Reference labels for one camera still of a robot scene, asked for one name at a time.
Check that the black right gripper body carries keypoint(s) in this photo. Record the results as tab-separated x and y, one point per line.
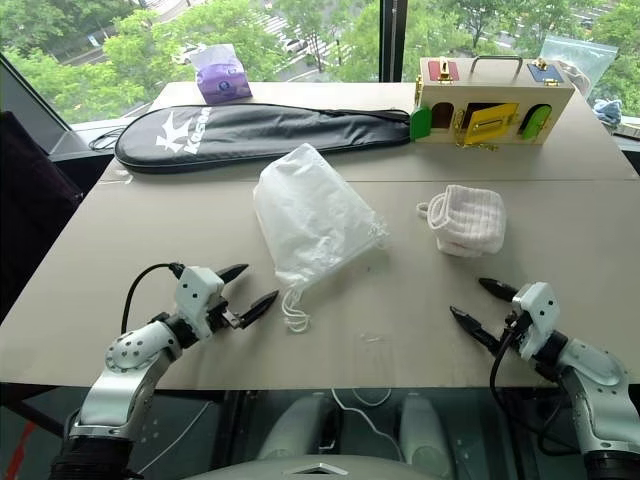
512	330

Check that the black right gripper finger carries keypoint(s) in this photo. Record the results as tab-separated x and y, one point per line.
496	288
475	331

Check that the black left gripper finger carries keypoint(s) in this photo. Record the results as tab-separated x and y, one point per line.
233	272
259	309

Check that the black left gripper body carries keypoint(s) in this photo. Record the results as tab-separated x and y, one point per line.
216	316

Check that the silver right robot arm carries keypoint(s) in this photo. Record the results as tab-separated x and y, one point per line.
597	390

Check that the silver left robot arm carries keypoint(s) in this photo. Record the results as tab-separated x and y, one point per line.
127	372

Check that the white cloth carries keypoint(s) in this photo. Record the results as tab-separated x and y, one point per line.
470	220

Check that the black racket cover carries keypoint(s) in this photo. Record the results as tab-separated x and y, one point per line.
260	132

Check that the clear zip plastic bag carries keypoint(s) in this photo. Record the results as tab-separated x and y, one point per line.
582	60

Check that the grey rounded robot leg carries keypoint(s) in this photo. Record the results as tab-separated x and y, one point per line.
425	430
295	425

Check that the grey robot torso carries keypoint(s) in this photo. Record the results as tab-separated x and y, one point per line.
320	469

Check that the purple tissue pack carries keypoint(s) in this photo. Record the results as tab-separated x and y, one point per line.
222	80

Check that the wooden lock box toy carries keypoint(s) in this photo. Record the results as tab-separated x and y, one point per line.
495	95

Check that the blue cloth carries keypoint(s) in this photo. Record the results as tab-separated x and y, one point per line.
607	111

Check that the dark purple chair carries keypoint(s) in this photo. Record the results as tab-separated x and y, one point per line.
30	210

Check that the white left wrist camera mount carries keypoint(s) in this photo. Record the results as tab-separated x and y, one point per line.
196	295

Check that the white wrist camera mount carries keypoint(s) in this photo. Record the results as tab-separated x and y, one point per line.
537	315
196	295

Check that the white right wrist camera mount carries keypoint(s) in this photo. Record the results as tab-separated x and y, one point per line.
537	315

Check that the dark window frame post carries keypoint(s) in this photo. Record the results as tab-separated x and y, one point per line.
391	40

